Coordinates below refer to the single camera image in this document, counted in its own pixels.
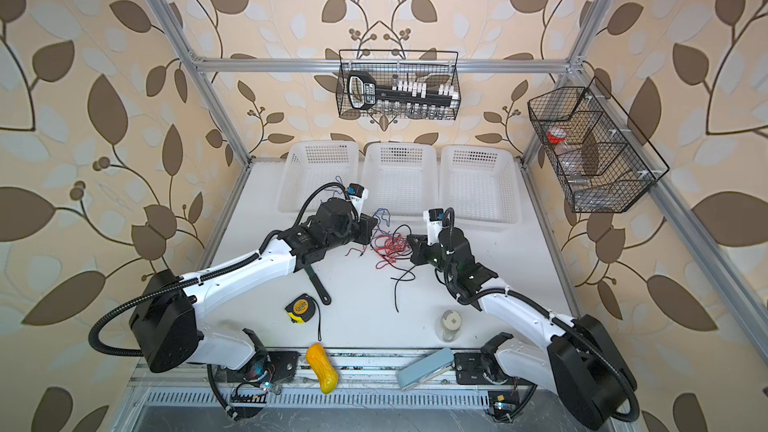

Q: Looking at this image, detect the black cable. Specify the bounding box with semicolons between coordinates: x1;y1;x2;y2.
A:
383;223;419;313

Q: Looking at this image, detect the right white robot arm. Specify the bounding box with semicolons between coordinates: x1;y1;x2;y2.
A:
407;208;641;431

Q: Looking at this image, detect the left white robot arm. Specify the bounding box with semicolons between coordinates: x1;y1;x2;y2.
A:
88;182;378;373

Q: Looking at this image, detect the left white plastic basket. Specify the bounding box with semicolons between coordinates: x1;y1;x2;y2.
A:
276;141;359;214

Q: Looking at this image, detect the white plastic basket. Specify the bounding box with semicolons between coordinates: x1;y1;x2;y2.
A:
276;141;359;214
438;146;521;227
360;142;439;217

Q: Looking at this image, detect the middle white plastic basket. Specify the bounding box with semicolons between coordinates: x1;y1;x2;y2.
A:
360;142;439;217

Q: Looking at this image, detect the green black pipe wrench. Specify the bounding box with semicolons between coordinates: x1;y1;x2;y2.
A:
305;265;332;306

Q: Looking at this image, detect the right white plastic basket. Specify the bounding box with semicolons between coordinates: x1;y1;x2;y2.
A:
438;146;521;227

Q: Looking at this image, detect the yellow black tape measure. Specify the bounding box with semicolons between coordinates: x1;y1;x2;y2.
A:
285;293;322;342

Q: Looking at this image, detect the yellow squash toy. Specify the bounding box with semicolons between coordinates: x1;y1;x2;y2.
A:
305;343;339;394

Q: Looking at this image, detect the light blue sharpening block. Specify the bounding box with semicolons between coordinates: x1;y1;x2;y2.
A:
396;348;454;391

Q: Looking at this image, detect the red small object in basket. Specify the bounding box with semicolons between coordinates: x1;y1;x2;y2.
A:
546;126;567;146

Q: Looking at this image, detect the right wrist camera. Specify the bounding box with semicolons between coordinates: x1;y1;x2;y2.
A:
423;208;444;246

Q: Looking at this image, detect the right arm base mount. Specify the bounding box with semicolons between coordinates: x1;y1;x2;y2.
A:
454;332;537;424

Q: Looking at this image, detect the black socket set rail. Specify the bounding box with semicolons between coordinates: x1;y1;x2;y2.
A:
344;72;461;110

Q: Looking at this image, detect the back black wire basket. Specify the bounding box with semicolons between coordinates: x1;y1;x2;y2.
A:
335;47;462;121

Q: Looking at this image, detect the side black wire basket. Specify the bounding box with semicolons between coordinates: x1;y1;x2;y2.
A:
527;78;670;213

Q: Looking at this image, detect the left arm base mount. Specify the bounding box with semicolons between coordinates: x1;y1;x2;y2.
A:
206;328;299;421

